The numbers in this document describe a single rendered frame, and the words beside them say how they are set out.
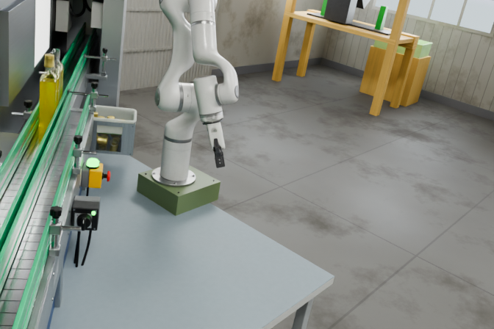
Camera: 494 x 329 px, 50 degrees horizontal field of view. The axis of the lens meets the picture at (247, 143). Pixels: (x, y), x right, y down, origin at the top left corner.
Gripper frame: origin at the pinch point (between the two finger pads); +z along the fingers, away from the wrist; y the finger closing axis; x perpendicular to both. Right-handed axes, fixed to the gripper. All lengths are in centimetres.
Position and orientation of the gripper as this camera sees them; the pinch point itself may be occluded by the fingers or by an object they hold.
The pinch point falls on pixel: (220, 161)
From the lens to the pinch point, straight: 194.2
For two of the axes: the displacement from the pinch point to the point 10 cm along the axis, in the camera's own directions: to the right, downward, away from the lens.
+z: 1.7, 9.7, 1.8
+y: -0.7, -1.7, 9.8
